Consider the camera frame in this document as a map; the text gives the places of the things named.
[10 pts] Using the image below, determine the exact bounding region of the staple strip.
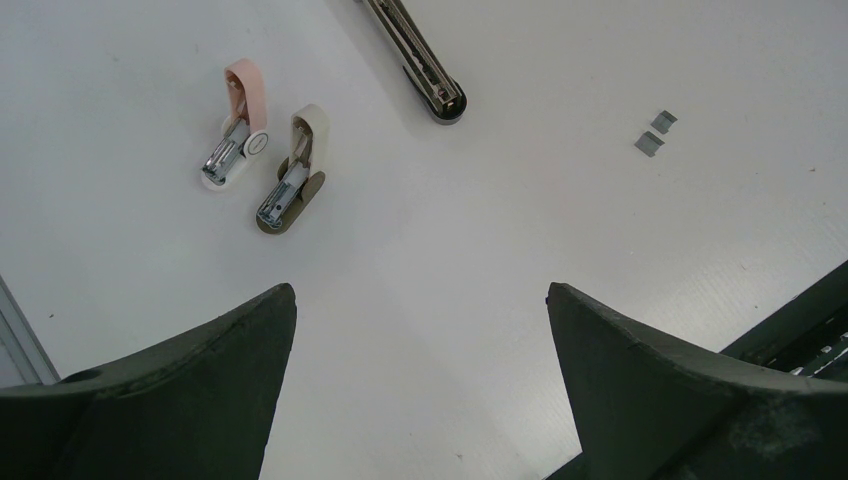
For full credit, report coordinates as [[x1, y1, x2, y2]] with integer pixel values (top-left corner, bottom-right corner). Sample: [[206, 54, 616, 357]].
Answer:
[[634, 131, 665, 158], [651, 110, 678, 135]]

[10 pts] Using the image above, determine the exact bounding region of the small pink white stapler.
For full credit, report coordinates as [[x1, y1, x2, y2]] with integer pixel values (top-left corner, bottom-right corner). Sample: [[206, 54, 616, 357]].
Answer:
[[201, 58, 269, 192]]

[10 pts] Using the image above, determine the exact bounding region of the left aluminium frame post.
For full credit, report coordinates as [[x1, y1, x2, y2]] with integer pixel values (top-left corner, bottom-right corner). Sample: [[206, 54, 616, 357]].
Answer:
[[1, 279, 60, 385]]

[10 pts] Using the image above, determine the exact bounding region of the small beige stapler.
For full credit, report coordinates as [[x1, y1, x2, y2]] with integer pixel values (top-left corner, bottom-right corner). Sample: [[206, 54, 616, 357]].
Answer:
[[255, 104, 330, 235]]

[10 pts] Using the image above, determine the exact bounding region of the grey black long stapler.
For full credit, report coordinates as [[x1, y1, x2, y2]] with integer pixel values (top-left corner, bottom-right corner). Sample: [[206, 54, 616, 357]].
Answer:
[[362, 0, 468, 125]]

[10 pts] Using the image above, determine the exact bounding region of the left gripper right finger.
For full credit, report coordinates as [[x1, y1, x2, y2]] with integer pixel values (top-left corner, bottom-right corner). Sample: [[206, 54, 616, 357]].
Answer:
[[546, 283, 847, 479]]

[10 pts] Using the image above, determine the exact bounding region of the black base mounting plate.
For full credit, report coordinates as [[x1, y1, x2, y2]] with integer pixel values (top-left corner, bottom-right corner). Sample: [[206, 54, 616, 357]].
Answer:
[[721, 263, 847, 383]]

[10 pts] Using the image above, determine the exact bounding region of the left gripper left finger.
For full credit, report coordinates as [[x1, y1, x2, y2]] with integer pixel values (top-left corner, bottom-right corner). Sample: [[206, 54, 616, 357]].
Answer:
[[1, 283, 297, 479]]

